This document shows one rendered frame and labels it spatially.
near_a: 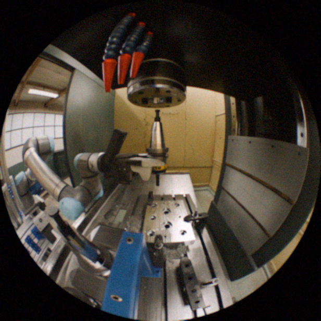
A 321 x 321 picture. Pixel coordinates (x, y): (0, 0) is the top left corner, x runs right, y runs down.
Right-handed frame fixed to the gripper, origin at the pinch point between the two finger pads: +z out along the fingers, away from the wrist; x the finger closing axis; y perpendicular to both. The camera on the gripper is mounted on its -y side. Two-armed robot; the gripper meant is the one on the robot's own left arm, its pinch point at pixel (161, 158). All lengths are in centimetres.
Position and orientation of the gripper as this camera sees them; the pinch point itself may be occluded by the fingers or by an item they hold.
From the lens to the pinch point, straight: 25.8
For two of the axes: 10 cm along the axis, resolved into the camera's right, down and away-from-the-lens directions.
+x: -1.4, 2.4, -9.6
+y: 0.1, 9.7, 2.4
